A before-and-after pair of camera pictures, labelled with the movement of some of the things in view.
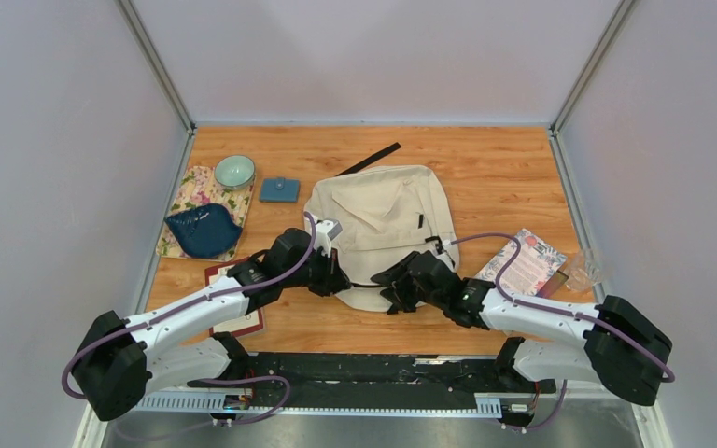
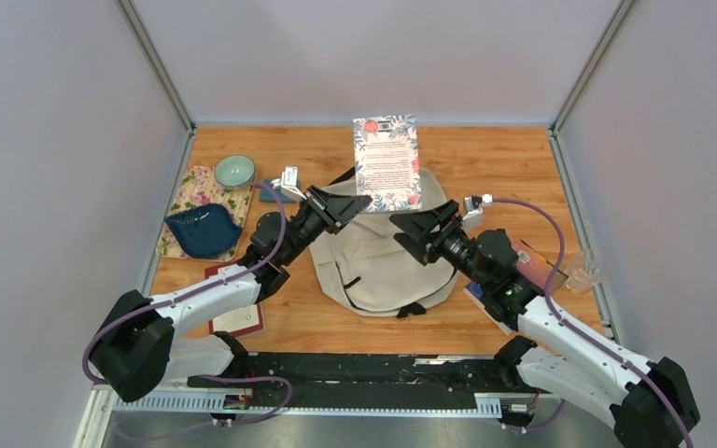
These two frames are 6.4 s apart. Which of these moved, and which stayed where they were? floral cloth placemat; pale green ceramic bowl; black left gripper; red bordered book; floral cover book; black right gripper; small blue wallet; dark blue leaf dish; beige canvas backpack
Moved: black right gripper; floral cover book; black left gripper
Stayed: beige canvas backpack; red bordered book; floral cloth placemat; dark blue leaf dish; pale green ceramic bowl; small blue wallet
